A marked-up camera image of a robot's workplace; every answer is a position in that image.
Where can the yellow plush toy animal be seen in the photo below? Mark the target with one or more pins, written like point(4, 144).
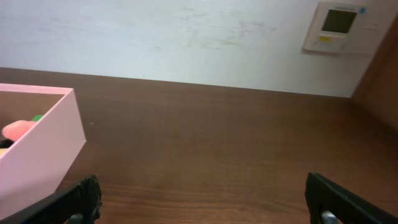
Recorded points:
point(12, 132)

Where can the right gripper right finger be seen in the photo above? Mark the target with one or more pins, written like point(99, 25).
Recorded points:
point(329, 202)

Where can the white wall control panel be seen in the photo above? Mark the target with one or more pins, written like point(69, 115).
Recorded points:
point(342, 27)

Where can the white cardboard box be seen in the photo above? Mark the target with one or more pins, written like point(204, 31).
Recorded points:
point(34, 166)

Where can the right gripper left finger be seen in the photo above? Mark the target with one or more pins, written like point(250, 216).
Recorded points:
point(80, 203)

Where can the colourful puzzle cube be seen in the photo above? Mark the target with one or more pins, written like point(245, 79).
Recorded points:
point(37, 118)

